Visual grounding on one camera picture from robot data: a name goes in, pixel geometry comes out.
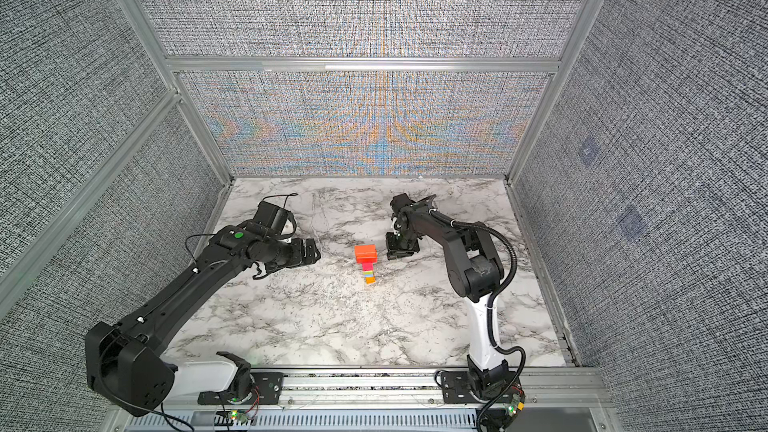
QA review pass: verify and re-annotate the orange-red rectangular wood block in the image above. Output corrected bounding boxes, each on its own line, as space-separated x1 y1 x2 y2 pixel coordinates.
354 244 378 264

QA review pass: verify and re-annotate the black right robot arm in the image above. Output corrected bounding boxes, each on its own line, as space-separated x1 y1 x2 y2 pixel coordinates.
386 193 512 401

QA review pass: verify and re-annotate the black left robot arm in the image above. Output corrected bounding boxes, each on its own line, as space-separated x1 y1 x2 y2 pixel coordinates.
85 221 321 417

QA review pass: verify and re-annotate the aluminium horizontal back bar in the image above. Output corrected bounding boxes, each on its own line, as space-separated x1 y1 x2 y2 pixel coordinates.
165 56 562 73

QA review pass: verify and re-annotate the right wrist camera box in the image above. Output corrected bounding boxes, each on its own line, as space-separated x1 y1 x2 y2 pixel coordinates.
390 193 415 214

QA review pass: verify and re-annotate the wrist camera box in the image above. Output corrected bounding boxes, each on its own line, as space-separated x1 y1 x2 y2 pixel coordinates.
253 200 297 240
390 193 415 214

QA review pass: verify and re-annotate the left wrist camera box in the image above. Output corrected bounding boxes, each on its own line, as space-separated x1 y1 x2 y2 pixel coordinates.
253 200 297 240

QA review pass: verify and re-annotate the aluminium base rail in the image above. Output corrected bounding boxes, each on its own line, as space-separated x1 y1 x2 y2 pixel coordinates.
101 366 623 431

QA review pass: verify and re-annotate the aluminium left wall bar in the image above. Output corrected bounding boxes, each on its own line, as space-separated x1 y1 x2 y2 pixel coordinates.
1 89 180 316

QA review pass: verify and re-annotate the aluminium corner post left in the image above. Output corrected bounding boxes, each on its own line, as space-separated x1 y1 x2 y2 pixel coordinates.
116 0 234 185

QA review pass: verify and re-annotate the aluminium corner post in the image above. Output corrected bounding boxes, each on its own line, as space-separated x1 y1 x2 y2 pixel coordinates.
505 0 605 186
116 0 234 185

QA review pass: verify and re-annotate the aluminium corner post right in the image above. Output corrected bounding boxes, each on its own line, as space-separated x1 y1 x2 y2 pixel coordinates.
505 0 605 186

